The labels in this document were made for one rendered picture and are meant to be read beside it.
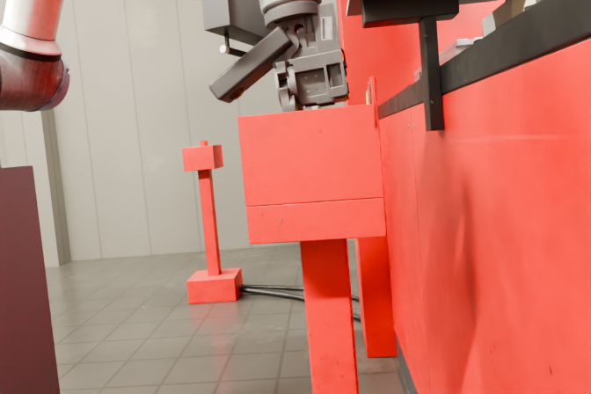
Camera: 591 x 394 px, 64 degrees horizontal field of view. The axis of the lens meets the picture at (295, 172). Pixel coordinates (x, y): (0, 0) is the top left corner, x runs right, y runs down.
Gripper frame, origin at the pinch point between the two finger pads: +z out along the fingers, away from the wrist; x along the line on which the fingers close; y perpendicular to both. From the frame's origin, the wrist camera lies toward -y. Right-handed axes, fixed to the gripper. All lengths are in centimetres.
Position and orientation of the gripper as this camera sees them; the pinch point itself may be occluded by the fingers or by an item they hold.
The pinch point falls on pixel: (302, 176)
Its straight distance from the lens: 58.6
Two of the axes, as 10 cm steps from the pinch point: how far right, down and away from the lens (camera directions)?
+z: 1.7, 9.8, 0.5
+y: 9.8, -1.6, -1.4
